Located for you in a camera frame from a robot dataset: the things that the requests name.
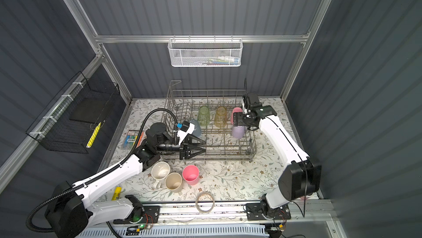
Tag black wire wall basket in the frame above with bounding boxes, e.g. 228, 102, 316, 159
26, 73, 120, 154

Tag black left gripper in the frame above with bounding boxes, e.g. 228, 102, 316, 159
155, 133, 206, 160

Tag green glass tumbler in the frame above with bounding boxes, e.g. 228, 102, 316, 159
197, 105, 210, 127

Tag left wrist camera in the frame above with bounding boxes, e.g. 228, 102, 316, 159
176, 121, 195, 145

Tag yellow marker in basket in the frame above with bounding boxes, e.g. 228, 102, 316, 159
86, 122, 102, 149

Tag pink cup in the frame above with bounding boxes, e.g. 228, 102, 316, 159
182, 165, 200, 186
230, 107, 244, 125

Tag grey wire dish rack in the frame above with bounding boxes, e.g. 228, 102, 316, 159
162, 81, 257, 162

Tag items in white basket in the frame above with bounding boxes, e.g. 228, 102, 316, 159
195, 56, 241, 67

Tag beige cup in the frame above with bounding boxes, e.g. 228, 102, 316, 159
165, 172, 183, 193

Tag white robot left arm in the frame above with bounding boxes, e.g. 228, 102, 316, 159
45, 121, 205, 238

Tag purple cup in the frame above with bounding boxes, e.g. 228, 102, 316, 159
231, 126, 246, 139

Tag clear tape roll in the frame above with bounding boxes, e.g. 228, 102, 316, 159
195, 191, 215, 214

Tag yellow marker on table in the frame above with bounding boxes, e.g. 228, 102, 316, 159
112, 186, 122, 201

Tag black corrugated cable hose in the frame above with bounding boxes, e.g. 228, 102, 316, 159
25, 107, 179, 238

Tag white mesh wall basket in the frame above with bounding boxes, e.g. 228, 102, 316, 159
168, 39, 244, 67

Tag yellow glass tumbler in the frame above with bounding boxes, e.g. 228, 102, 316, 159
214, 106, 227, 129

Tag blue glass tumbler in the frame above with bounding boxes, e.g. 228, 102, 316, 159
190, 119, 202, 138

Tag coloured marker pack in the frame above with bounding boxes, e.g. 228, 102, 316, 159
122, 130, 138, 150

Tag white ceramic mug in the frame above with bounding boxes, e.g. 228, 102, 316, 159
151, 161, 171, 189

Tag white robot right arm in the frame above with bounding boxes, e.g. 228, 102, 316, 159
233, 93, 322, 211

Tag pink cup front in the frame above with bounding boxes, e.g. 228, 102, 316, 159
230, 107, 244, 125

